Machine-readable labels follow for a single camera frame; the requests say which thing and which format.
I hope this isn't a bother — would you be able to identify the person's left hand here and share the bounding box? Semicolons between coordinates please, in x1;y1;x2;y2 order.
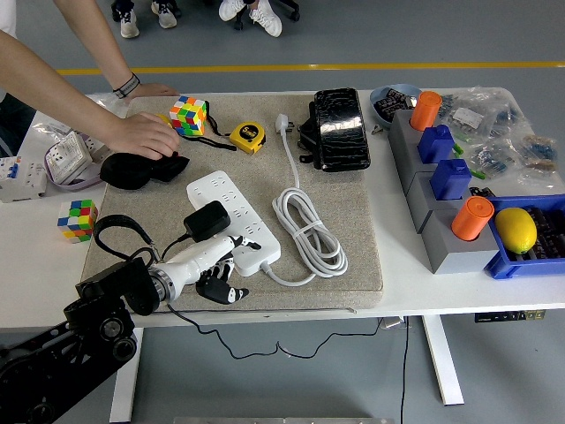
132;82;181;98

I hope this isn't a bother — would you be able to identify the person's right hand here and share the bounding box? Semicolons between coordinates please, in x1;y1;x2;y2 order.
105;111;182;161

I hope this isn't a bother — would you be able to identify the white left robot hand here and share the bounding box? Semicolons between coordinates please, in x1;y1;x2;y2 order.
157;235;262;306

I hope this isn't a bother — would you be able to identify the black cloth pouch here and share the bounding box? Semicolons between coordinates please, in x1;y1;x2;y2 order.
99;151;192;192

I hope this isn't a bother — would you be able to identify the black plug adapter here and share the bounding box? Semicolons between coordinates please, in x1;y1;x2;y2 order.
183;201;232;243

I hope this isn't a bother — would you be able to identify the white power strip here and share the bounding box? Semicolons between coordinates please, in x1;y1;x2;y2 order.
185;170;283;278

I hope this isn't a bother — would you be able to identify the thin black plug cord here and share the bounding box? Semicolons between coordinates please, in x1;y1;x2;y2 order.
159;231;385;360

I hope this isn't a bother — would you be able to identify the striped wristband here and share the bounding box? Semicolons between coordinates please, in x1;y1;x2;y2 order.
112;72;141;99

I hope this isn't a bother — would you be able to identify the large colourful puzzle cube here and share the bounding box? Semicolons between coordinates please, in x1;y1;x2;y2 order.
169;95;208;136

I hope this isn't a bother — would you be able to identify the grey white sneaker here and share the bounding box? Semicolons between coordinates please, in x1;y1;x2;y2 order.
118;8;140;40
151;0;177;30

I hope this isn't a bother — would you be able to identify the purple flat ribbon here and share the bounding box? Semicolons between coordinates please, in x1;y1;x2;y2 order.
43;143;107;192

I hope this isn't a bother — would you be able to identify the clear bag of metal parts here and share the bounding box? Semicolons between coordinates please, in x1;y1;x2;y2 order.
33;95;133;136

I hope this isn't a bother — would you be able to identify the yellow tape measure 5m print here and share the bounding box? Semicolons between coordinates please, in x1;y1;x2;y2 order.
229;122;267;155

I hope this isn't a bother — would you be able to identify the small colourful puzzle cube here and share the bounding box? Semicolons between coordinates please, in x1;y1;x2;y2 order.
56;198;99;244

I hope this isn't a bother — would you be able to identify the white circuit breaker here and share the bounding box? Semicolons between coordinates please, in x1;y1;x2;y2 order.
0;155;49;204

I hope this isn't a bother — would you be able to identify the person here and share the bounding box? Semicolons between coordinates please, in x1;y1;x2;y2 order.
0;0;37;156

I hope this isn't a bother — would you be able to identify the grey-brown mat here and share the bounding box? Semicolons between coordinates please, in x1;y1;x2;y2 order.
79;93;384;317

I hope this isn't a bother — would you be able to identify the white table leg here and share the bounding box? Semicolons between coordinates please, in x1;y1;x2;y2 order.
421;315;465;406
109;327;145;424

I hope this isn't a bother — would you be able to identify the glossy black case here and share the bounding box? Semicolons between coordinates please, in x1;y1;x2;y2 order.
313;87;372;172

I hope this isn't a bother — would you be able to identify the light blue bowl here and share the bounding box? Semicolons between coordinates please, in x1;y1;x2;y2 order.
369;83;423;132

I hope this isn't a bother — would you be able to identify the grey holder block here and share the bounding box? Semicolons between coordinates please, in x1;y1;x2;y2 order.
388;109;442;155
420;206;505;276
404;170;474;235
394;132;458;196

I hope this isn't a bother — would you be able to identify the black electronic modules pile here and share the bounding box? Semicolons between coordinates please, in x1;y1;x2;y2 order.
374;87;418;123

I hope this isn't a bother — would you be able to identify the blue block with knob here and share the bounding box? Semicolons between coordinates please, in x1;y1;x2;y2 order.
417;124;456;165
430;157;472;201

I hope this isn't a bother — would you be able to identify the orange cylinder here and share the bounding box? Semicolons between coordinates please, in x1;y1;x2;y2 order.
450;196;495;243
410;90;443;132

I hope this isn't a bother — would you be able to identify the clear bag with white card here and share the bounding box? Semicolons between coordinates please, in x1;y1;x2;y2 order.
439;87;529;138

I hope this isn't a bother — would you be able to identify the blue plastic bin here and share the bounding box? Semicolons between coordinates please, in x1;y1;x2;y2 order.
483;193;565;281

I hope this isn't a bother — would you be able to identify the black table control panel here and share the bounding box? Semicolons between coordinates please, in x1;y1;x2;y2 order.
474;310;547;323

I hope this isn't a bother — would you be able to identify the clear bag of blue resistors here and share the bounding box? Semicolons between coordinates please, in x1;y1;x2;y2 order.
467;132;524;180

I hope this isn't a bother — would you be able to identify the yellow lemon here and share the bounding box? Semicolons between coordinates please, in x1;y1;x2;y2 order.
493;208;539;256

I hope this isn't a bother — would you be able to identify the dark brown modules row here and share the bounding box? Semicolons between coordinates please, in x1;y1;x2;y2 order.
511;206;565;261

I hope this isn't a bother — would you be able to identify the clear bag of mixed resistors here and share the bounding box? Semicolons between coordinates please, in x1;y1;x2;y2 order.
516;125;565;192

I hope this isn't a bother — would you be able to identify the white wall socket panel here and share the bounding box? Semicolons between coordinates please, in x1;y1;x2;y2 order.
43;132;92;185
83;134;111;163

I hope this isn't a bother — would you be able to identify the black tape measure strap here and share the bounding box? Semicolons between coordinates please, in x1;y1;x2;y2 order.
205;100;233;138
178;134;237;153

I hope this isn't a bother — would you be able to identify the white power strip cord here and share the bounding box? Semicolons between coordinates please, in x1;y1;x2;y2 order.
262;112;350;288

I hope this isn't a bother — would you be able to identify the black hanging cable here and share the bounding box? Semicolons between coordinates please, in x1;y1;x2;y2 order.
399;329;411;424

